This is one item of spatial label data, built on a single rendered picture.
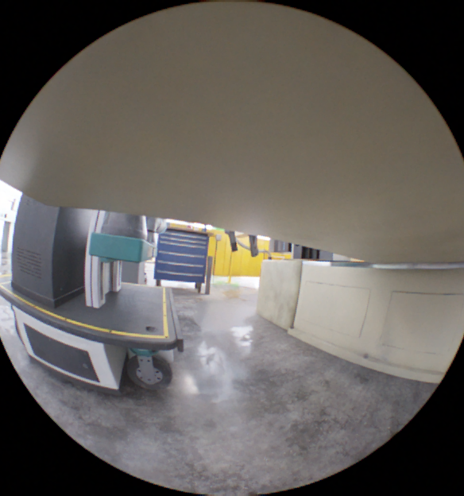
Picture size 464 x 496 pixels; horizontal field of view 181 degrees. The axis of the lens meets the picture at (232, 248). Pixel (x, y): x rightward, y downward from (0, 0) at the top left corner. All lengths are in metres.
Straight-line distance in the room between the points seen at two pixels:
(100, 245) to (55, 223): 0.25
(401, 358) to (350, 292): 0.57
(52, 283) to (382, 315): 1.43
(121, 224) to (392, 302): 1.17
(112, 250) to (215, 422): 0.62
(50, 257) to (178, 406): 0.66
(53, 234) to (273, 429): 0.94
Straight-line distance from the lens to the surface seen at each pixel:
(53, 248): 0.61
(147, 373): 0.61
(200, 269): 2.23
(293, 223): 0.15
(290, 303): 1.28
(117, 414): 0.67
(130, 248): 0.39
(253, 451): 0.59
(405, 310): 0.97
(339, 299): 1.03
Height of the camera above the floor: 0.56
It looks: 5 degrees up
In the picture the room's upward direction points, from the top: 6 degrees clockwise
